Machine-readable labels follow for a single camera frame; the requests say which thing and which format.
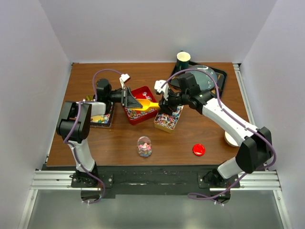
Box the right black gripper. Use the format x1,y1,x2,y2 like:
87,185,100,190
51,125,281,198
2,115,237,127
158,88,189,116

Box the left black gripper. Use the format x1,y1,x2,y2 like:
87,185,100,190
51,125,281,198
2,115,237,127
107,86,143,108

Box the gold tin of lollipops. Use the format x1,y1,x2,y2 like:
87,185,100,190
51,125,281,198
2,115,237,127
153,105,184,133

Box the red tin swirl lollipops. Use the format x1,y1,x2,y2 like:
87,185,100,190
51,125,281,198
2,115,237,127
124,86,158,125

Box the yellow plastic scoop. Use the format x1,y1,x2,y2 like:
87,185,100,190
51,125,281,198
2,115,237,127
132,99,160,112

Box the tin of star candies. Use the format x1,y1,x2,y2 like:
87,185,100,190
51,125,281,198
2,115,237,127
85,95,115,128

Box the clear plastic jar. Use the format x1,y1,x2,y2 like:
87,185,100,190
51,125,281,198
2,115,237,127
137,136,152,157

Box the red jar lid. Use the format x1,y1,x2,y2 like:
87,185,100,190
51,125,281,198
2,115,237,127
192,144,206,156

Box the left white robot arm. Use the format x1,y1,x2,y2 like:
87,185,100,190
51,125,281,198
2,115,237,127
56,74,142,187

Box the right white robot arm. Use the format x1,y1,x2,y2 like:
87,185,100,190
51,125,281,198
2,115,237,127
154,70,276,187

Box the dark teal plate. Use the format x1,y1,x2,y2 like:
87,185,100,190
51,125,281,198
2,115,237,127
187,65,217,91

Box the dark green paper cup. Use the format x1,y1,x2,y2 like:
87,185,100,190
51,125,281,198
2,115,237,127
176,51,191,71

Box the black serving tray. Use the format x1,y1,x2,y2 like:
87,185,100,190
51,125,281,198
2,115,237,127
170,61,227,98

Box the white bowl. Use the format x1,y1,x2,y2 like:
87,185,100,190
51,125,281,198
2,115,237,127
224,131,238,147

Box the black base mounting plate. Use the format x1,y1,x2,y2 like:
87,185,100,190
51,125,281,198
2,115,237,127
71,164,241,200

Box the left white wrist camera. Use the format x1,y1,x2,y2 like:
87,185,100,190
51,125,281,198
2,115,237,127
119,73,131,89

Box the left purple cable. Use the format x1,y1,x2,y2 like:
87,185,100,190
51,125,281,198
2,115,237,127
63,69,123,144

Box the purple cable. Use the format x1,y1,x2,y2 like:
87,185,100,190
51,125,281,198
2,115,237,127
161,69,277,200
63,69,123,144

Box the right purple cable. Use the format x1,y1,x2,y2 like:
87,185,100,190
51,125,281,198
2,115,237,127
161,69,277,200

